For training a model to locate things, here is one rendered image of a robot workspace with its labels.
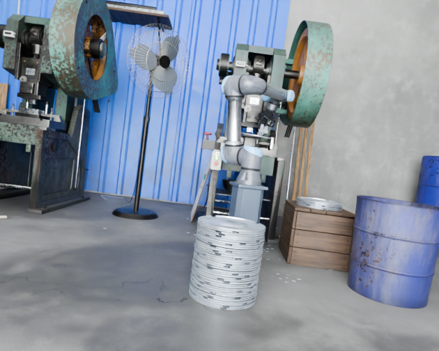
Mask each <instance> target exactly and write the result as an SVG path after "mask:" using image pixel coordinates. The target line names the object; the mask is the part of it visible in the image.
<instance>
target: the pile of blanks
mask: <svg viewBox="0 0 439 351"><path fill-rule="evenodd" d="M195 238H196V242H195V243H194V255H193V260H192V271H191V277H190V289H189V294H190V296H191V298H192V299H194V300H195V301H197V302H198V303H200V304H203V305H205V306H209V307H212V308H215V309H224V310H242V309H247V308H249V307H251V306H253V305H254V304H255V302H256V296H257V289H258V282H259V273H260V269H261V259H262V253H263V244H264V239H265V230H264V231H261V232H256V233H253V232H252V233H245V232H236V231H226V230H222V229H218V228H213V227H210V226H207V225H204V224H202V223H200V222H199V221H198V223H197V235H196V237H195Z"/></svg>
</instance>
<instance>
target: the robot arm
mask: <svg viewBox="0 0 439 351"><path fill-rule="evenodd" d="M221 89H222V93H223V94H224V95H225V99H226V100H227V101H228V106H227V141H226V142H225V143H224V146H223V147H222V149H221V158H222V160H223V161H224V162H225V163H227V164H234V165H239V166H241V170H240V173H239V175H238V177H237V180H236V183H239V184H244V185H253V186H261V177H260V170H261V160H262V153H263V151H262V149H260V148H257V147H254V146H248V145H244V146H243V142H242V141H241V112H242V100H243V99H244V97H245V95H260V96H261V99H262V100H263V101H264V102H268V105H267V108H266V110H267V111H265V112H263V113H260V114H259V117H260V118H261V119H260V121H259V135H260V136H262V135H263V134H264V133H266V134H267V133H268V127H274V125H273V123H275V120H274V119H273V118H274V115H275V114H276V113H277V112H276V110H277V108H278V105H279V102H292V101H293V100H294V97H295V93H294V92H293V91H290V90H284V89H283V88H280V87H277V86H274V85H272V84H269V83H267V82H266V81H265V80H264V79H261V78H259V77H255V76H253V75H231V76H227V77H225V78H224V79H223V81H222V85H221ZM263 124H264V125H263Z"/></svg>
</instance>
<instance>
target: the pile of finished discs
mask: <svg viewBox="0 0 439 351"><path fill-rule="evenodd" d="M296 203H297V204H298V205H301V206H305V207H308V208H315V209H319V210H329V211H342V207H343V204H342V203H339V202H336V201H326V200H325V199H320V198H310V197H300V198H298V197H297V201H296Z"/></svg>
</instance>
